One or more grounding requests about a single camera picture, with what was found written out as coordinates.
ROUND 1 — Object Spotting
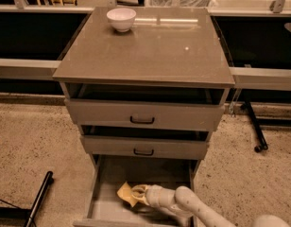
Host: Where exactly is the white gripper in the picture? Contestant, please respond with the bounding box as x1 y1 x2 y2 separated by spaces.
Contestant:
131 184 171 207

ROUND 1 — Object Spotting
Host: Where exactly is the yellow sponge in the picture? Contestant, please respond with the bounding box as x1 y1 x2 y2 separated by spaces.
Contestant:
117 182 138 207

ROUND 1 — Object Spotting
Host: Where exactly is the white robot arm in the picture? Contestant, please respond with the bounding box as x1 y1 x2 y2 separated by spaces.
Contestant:
131 184 236 227

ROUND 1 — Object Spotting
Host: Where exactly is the grey bottom drawer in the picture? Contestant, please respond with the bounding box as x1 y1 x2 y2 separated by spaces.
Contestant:
73 156 194 227

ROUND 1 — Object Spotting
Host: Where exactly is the grey drawer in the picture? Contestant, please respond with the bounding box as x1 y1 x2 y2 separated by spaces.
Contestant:
64 84 226 132
73 156 194 227
80 126 211 160

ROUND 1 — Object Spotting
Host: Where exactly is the grey middle drawer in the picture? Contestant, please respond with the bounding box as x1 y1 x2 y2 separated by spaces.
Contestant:
80 126 211 160

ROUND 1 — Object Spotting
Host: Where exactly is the grey drawer cabinet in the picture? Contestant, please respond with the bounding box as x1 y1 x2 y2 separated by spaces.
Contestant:
52 6 236 227

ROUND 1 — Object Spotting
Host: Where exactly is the grey top drawer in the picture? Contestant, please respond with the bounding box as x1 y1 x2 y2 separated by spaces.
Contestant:
64 84 226 132

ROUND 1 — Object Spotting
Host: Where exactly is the black stand leg right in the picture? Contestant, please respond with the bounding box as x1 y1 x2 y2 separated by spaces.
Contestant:
241 100 268 153

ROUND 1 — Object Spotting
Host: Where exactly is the white ceramic bowl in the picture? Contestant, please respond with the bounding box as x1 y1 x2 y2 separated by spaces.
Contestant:
107 8 136 32

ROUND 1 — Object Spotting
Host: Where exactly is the black middle drawer handle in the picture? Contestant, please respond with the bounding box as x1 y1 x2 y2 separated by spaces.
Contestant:
133 148 154 156

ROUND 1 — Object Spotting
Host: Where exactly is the black drawer handle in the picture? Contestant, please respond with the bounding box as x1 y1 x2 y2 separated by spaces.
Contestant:
129 116 155 125
133 148 154 156

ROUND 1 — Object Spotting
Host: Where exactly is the black top drawer handle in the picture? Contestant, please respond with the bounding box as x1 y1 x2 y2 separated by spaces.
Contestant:
129 116 155 125

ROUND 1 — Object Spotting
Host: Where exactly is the grey metal rail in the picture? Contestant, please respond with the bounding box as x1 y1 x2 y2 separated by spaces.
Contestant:
0 59 291 91

